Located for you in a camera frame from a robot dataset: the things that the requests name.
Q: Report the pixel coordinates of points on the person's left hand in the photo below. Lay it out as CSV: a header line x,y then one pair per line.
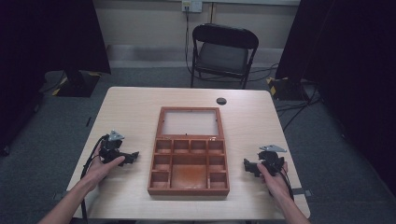
x,y
99,171

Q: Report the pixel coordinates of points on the brown wooden compartment box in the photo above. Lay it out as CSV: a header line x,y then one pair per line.
x,y
189,177

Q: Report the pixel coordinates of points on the dark curtain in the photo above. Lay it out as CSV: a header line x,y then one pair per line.
x,y
351,77
46,46

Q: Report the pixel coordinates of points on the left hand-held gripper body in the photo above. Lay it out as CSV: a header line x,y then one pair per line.
x,y
109,151

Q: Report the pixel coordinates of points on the person's right hand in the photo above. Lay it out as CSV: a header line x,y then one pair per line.
x,y
277,183

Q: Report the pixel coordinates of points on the dark tape strip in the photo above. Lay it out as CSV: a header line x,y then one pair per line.
x,y
303,192

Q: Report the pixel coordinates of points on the white wall socket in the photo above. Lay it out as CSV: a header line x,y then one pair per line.
x,y
192,5

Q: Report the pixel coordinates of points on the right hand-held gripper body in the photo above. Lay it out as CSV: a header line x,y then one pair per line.
x,y
271,159

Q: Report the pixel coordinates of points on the black folding chair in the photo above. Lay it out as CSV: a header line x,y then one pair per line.
x,y
222,56

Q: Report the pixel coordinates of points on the black stand base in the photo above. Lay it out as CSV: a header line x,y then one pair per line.
x,y
286,88
77,85

